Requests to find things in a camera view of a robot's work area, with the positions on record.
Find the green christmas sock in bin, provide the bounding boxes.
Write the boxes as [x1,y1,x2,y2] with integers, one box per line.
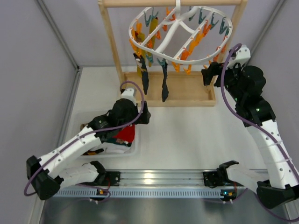
[107,138,132,147]

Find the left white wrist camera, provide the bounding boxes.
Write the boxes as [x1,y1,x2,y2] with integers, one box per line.
[121,87,136,105]

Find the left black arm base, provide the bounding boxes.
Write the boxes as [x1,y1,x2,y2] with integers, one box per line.
[93,171,121,187]

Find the mustard yellow sock left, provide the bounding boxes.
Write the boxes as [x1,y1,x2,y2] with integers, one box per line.
[147,17,161,49]

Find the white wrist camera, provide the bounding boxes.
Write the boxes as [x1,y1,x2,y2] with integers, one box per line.
[227,44,251,69]
[121,87,136,105]

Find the wooden hanger stand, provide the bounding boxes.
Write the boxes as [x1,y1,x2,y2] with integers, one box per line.
[98,0,247,107]

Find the mustard yellow sock right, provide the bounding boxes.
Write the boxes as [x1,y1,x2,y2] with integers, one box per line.
[135,31,146,77]

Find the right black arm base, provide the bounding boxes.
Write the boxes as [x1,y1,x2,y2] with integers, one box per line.
[203,171,233,188]

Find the dark patterned sock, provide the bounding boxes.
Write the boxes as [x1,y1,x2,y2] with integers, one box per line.
[161,59,169,102]

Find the white clip hanger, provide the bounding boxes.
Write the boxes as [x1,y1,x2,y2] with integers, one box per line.
[128,4,233,74]

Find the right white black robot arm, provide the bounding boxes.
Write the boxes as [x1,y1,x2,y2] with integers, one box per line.
[201,62,299,209]

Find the translucent plastic bin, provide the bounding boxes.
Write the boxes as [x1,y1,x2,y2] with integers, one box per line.
[65,109,141,159]

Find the perforated cable duct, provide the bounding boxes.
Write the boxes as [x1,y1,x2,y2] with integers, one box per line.
[54,187,235,198]

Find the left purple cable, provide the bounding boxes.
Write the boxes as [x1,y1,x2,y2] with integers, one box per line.
[23,80,147,203]

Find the purple cable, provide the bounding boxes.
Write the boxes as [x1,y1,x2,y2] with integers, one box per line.
[221,43,299,222]
[23,80,147,203]

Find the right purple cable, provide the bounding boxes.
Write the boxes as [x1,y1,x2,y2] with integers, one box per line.
[221,43,299,222]

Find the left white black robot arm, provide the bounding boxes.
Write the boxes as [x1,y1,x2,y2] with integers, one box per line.
[26,98,151,200]

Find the mustard yellow sock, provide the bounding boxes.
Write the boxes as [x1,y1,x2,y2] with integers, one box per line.
[147,17,161,49]
[135,31,146,77]

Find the dark navy sock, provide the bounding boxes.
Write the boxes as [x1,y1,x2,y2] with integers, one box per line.
[133,53,149,95]

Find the aluminium rail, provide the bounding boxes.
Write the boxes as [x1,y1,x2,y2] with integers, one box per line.
[109,170,214,188]

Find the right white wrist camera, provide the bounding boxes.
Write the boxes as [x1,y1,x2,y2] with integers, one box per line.
[227,44,251,69]

